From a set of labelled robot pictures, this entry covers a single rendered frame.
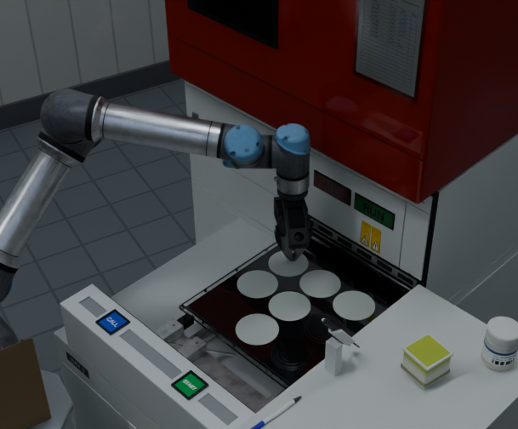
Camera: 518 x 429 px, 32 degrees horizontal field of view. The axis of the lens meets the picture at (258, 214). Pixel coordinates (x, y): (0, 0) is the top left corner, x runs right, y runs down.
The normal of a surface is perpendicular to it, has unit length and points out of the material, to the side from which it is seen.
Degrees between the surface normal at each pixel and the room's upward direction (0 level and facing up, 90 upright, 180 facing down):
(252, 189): 90
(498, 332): 0
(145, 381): 90
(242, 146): 50
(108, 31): 90
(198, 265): 0
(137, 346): 0
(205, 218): 90
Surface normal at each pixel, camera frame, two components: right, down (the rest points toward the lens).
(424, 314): -0.01, -0.78
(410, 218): -0.71, 0.44
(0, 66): 0.49, 0.54
